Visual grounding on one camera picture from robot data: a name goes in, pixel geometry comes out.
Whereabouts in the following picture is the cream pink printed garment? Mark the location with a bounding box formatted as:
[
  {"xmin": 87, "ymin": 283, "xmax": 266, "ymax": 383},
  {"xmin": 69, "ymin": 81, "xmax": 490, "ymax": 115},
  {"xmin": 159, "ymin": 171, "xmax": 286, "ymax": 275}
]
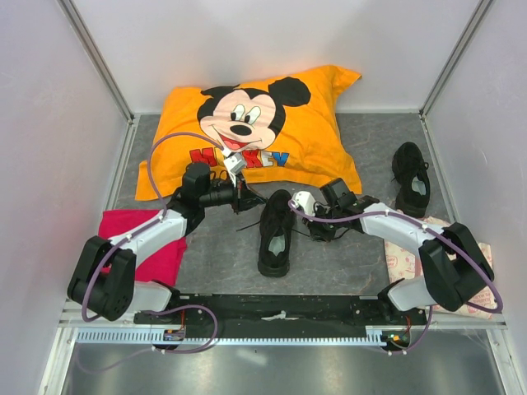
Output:
[{"xmin": 385, "ymin": 216, "xmax": 497, "ymax": 319}]

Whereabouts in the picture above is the folded magenta cloth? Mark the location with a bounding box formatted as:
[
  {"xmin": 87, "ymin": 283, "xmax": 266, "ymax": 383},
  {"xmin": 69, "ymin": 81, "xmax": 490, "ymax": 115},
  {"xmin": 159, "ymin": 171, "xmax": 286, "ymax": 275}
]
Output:
[{"xmin": 98, "ymin": 209, "xmax": 187, "ymax": 286}]

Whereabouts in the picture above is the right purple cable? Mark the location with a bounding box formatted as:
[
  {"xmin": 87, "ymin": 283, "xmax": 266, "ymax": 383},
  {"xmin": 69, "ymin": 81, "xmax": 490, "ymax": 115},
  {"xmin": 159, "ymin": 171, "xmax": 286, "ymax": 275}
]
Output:
[{"xmin": 287, "ymin": 200, "xmax": 504, "ymax": 356}]

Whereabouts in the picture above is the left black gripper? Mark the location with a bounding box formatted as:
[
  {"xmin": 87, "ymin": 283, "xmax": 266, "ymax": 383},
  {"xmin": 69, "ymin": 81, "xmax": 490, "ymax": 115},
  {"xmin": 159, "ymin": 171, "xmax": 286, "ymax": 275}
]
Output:
[{"xmin": 199, "ymin": 171, "xmax": 266, "ymax": 215}]

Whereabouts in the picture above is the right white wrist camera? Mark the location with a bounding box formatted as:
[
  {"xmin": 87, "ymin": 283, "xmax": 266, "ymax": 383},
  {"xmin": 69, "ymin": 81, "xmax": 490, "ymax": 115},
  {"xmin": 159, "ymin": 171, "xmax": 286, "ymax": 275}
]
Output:
[{"xmin": 292, "ymin": 191, "xmax": 315, "ymax": 216}]

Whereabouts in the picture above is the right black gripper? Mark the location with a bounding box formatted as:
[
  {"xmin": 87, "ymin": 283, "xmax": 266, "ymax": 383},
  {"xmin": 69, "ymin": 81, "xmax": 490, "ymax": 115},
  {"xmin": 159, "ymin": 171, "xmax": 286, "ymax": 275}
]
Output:
[{"xmin": 302, "ymin": 203, "xmax": 342, "ymax": 243}]

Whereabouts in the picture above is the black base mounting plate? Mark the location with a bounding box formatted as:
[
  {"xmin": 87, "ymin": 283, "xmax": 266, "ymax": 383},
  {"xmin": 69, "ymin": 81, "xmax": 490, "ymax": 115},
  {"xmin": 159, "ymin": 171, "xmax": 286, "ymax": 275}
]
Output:
[{"xmin": 133, "ymin": 294, "xmax": 427, "ymax": 337}]

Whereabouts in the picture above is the purple cable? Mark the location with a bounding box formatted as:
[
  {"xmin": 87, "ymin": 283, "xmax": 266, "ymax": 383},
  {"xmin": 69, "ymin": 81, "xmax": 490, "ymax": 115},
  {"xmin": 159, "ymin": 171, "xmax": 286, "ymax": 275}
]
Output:
[
  {"xmin": 287, "ymin": 200, "xmax": 504, "ymax": 356},
  {"xmin": 76, "ymin": 131, "xmax": 231, "ymax": 374}
]

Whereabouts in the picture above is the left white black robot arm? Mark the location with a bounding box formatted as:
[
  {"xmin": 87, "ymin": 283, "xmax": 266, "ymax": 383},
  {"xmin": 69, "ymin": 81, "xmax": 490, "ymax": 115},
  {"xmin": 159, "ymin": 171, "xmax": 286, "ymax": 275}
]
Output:
[{"xmin": 67, "ymin": 154, "xmax": 266, "ymax": 323}]

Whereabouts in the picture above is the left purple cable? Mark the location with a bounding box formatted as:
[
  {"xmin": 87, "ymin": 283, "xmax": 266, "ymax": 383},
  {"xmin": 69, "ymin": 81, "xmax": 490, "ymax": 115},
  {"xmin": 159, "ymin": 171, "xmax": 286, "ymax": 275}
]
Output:
[{"xmin": 76, "ymin": 131, "xmax": 231, "ymax": 374}]

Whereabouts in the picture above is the grey slotted cable duct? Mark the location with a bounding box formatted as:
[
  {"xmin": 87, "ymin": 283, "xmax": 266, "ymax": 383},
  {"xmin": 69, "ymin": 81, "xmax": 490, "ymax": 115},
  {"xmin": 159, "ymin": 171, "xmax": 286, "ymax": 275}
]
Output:
[{"xmin": 77, "ymin": 328, "xmax": 411, "ymax": 346}]

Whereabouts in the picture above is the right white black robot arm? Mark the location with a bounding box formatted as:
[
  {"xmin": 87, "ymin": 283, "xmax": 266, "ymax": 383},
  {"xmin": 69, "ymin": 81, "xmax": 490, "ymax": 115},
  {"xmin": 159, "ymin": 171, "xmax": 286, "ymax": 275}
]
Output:
[{"xmin": 289, "ymin": 179, "xmax": 502, "ymax": 324}]

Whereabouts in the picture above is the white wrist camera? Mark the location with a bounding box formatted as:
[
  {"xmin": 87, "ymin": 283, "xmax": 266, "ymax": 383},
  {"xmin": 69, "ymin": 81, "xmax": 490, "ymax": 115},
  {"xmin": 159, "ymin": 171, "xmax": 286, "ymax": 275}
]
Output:
[
  {"xmin": 292, "ymin": 191, "xmax": 315, "ymax": 216},
  {"xmin": 223, "ymin": 152, "xmax": 246, "ymax": 186}
]

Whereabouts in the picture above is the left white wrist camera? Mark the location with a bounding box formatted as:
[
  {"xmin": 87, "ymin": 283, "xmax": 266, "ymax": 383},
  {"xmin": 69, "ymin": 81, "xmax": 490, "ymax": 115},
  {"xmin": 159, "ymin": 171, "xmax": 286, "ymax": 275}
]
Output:
[{"xmin": 223, "ymin": 152, "xmax": 246, "ymax": 186}]

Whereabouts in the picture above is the black sneaker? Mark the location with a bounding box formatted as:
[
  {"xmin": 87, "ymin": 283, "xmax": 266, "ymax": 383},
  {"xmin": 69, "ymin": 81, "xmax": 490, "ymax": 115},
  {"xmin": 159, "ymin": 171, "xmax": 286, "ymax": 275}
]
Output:
[
  {"xmin": 239, "ymin": 189, "xmax": 306, "ymax": 277},
  {"xmin": 392, "ymin": 142, "xmax": 431, "ymax": 218}
]

